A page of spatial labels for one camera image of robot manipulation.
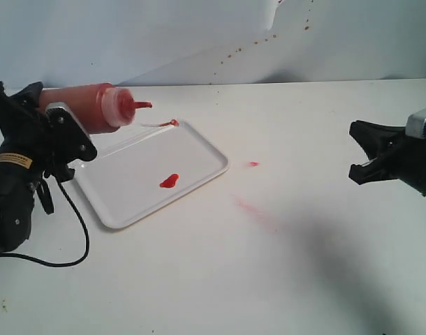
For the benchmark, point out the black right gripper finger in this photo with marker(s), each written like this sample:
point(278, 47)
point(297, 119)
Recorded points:
point(374, 139)
point(381, 168)

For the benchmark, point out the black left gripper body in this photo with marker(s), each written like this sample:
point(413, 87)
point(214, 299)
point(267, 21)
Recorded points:
point(31, 147)

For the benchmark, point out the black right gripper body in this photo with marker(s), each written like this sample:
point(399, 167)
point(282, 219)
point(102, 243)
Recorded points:
point(412, 153)

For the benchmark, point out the red sauce squeeze bottle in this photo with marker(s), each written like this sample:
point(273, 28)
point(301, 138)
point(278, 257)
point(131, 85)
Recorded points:
point(100, 108)

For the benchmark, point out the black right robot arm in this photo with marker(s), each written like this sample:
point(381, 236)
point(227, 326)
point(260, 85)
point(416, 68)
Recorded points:
point(392, 155)

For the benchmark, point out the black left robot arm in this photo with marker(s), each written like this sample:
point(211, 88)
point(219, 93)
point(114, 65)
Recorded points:
point(17, 203)

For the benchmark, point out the red sauce blob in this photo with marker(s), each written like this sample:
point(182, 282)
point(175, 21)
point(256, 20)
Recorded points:
point(170, 182)

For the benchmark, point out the white rectangular plastic tray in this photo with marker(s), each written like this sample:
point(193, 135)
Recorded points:
point(122, 183)

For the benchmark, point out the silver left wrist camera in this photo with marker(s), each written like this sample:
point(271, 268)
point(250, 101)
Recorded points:
point(61, 117)

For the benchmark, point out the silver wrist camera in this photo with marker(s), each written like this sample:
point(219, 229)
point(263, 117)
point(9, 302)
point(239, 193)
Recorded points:
point(61, 117)
point(416, 125)

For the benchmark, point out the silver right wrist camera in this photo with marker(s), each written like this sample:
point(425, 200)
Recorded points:
point(416, 125)

